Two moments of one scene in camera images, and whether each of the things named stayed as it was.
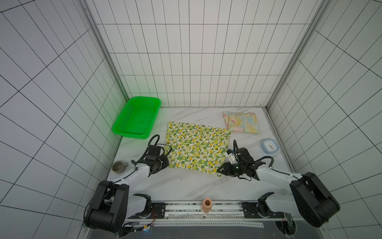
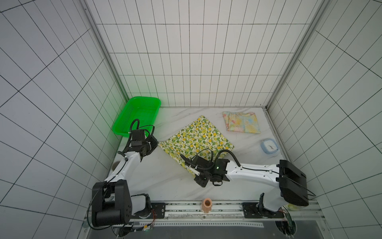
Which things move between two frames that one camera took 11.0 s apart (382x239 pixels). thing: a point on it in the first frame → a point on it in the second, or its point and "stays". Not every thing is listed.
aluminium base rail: [225, 214] stays
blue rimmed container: [269, 146] stays
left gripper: [162, 161] → [150, 143]
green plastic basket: [136, 120] stays
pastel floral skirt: [246, 122] stays
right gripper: [226, 170] → [196, 167]
